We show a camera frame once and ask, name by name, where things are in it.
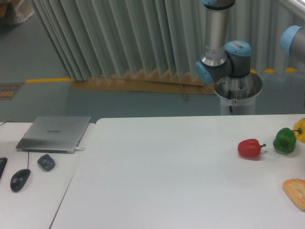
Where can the yellow bell pepper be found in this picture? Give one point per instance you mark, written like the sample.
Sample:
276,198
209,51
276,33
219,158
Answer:
299,130

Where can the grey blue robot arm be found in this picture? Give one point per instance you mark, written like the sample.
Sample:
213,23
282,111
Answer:
233,58

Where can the red bell pepper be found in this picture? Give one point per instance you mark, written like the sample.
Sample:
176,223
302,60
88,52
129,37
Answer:
250,148

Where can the green bell pepper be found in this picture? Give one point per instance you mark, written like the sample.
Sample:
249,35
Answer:
285,141

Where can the brown cardboard sheet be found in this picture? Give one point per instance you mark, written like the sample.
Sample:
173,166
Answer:
147,82

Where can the grey folding partition screen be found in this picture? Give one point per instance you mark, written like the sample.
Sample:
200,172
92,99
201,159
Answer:
112,37

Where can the silver closed laptop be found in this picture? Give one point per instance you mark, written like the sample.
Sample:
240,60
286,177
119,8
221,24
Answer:
60,134

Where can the dark grey small controller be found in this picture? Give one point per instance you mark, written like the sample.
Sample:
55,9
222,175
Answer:
46,162

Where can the black computer mouse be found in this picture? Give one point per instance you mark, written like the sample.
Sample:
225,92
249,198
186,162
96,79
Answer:
19,179

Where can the black keyboard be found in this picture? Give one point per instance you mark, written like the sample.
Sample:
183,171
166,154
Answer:
3,162

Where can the toasted bread piece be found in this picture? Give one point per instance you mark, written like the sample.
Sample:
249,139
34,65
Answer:
295,190

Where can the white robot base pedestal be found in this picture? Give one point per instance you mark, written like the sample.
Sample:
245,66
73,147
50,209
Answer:
238,95

